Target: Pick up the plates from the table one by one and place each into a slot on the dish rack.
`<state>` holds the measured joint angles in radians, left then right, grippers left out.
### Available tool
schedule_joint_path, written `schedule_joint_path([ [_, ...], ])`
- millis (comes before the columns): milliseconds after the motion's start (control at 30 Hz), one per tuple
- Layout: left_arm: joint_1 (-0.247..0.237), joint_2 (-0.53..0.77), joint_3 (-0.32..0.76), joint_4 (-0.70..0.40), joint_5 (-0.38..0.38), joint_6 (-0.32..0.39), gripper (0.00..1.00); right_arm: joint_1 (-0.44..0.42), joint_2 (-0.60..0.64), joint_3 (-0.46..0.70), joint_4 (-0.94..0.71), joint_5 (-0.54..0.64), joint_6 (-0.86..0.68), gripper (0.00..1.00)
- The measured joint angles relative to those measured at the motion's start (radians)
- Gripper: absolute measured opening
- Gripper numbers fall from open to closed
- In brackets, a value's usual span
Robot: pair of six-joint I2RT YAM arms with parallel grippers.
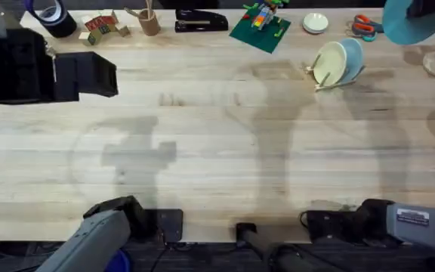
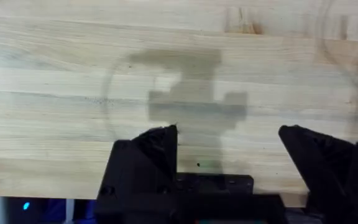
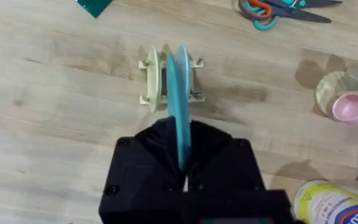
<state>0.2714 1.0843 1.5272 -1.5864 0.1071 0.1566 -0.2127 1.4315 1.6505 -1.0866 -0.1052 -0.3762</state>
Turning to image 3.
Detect yellow wipes canister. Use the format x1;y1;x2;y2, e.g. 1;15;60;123
293;179;358;224

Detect teal handled scissors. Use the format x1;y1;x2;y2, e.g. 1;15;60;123
244;0;344;31

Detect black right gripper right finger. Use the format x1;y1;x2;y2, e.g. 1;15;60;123
185;119;267;195

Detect pink cup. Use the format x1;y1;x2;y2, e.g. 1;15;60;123
331;93;358;126

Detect cream plate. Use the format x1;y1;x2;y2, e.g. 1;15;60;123
146;45;162;114

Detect light blue plate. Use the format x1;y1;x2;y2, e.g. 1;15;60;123
175;44;195;98

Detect teal plate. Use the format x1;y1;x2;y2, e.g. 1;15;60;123
165;52;193;171

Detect green board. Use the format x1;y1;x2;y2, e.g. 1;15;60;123
75;0;114;19

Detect grey and orange scissors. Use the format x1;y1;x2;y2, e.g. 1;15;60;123
237;0;333;24

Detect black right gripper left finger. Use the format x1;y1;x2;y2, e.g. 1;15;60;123
98;116;185;224

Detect small wooden peg rack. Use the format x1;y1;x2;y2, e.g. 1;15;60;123
138;57;206;106

